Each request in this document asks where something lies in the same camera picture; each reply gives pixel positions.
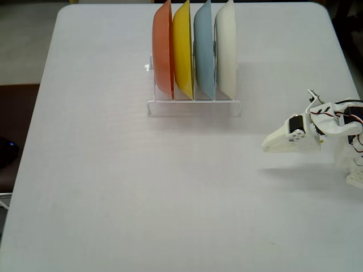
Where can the wrist camera on white bracket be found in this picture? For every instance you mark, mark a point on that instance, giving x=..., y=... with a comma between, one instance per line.
x=312, y=105

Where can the metal frame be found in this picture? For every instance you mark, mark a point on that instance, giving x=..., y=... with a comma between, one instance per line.
x=4, y=194

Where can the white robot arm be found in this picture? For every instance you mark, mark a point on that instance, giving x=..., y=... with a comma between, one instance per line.
x=340, y=127

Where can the orange plate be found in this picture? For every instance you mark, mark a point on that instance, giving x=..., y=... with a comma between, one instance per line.
x=163, y=56

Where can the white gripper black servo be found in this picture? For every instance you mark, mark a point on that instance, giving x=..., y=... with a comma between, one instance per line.
x=295, y=139

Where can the yellow plate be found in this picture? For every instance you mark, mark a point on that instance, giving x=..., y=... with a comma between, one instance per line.
x=183, y=56

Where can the black mouse with blue light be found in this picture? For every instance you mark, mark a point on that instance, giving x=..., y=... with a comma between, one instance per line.
x=7, y=153

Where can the cream plate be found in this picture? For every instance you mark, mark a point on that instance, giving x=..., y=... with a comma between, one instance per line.
x=227, y=56

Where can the dark furniture piece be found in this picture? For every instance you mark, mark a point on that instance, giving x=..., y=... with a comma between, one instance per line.
x=344, y=7

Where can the dark brown side table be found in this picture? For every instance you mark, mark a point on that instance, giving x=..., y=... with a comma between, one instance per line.
x=17, y=113

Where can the light blue plate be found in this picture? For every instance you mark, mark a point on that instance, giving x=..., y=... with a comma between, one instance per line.
x=203, y=56

